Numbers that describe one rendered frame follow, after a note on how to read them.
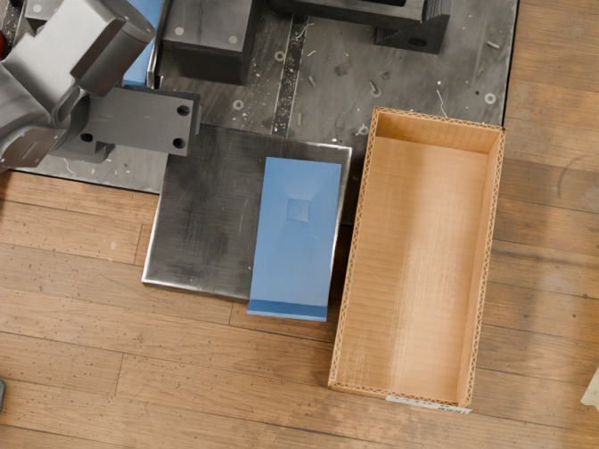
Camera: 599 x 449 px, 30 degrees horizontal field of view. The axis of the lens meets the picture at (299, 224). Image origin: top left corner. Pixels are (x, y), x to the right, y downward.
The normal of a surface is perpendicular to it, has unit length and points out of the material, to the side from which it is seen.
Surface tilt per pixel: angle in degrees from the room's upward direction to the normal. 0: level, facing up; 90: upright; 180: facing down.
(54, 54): 25
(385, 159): 0
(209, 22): 0
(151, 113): 30
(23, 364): 0
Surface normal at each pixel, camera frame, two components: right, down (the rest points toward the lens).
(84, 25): -0.29, 0.05
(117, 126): -0.07, 0.25
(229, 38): 0.00, -0.25
